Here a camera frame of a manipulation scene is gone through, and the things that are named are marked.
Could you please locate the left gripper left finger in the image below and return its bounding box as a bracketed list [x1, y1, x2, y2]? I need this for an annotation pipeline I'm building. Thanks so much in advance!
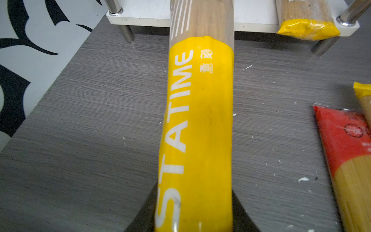
[124, 182, 158, 232]

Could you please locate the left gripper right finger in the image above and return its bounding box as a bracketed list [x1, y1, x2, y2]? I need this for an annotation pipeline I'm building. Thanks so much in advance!
[232, 191, 260, 232]

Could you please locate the yellow Pastatime spaghetti pack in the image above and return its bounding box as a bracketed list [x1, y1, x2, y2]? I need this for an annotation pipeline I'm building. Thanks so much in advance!
[154, 1, 234, 232]
[353, 82, 371, 128]

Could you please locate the yellow spaghetti pack small barcode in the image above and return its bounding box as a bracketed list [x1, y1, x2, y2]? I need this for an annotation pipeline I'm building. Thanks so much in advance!
[275, 0, 340, 41]

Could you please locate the white two-tier metal shelf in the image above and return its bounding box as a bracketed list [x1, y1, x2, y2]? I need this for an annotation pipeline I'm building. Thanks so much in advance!
[106, 1, 371, 53]

